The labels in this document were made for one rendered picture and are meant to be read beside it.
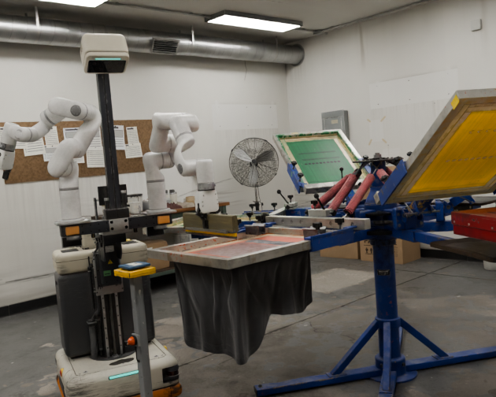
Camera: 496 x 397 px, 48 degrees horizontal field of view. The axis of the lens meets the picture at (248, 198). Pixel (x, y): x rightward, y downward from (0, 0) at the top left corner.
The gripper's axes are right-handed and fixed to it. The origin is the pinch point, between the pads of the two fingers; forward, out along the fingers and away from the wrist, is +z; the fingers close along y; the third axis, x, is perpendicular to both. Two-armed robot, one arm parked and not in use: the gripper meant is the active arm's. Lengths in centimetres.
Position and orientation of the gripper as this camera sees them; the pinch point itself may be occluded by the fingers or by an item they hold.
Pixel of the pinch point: (209, 224)
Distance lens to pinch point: 249.2
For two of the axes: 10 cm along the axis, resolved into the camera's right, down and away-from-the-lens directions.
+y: -7.4, 1.1, -6.6
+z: 0.7, 9.9, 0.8
